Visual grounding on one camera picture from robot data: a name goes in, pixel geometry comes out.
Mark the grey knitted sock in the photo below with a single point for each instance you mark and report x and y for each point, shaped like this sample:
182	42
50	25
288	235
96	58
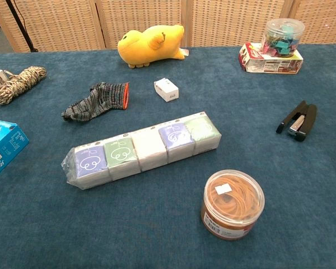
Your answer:
96	101

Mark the tissue pack row in plastic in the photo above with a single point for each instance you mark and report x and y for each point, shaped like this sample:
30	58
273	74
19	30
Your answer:
142	150

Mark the small white box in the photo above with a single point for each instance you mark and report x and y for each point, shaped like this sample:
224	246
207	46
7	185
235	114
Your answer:
167	89

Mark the yellow plush toy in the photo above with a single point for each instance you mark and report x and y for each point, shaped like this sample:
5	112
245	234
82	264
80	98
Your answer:
149	45

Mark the rubber band jar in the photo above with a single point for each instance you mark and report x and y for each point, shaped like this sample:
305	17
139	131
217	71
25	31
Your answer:
232	204

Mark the woven folding screen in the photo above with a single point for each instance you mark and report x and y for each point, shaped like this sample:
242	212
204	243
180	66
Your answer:
168	19

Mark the red and white carton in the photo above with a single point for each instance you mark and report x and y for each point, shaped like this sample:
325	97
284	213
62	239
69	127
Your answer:
268	63

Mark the black stapler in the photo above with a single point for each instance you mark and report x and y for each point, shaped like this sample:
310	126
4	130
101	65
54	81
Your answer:
298	122

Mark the clear jar of binder clips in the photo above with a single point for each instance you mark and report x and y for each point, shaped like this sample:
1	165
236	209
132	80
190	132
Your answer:
284	37

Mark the blue snack box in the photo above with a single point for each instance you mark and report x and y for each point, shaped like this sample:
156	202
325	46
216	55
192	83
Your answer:
2	147

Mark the black tripod stand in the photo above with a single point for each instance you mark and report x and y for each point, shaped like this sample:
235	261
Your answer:
21	23

